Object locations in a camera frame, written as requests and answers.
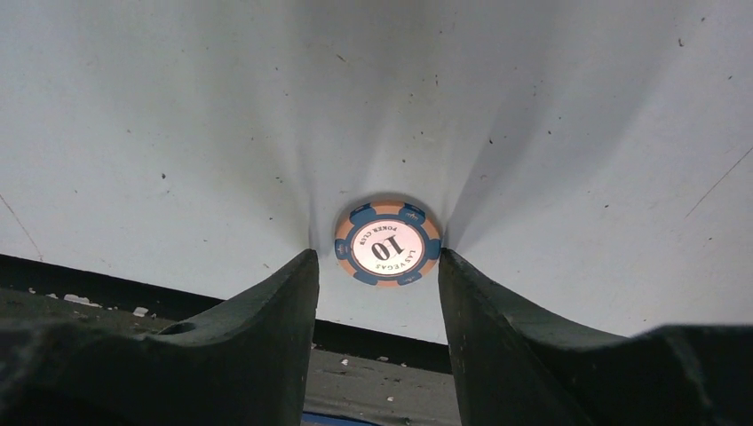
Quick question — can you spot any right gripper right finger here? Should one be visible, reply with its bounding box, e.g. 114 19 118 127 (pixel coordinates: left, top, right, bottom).
439 249 752 425

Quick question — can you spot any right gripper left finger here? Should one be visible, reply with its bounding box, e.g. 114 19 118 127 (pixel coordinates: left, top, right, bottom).
1 249 319 425

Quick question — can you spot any poker chip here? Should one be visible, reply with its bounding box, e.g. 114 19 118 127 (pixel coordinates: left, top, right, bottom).
334 200 442 288

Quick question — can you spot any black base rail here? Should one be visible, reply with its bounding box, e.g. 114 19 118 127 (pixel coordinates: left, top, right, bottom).
1 249 460 425

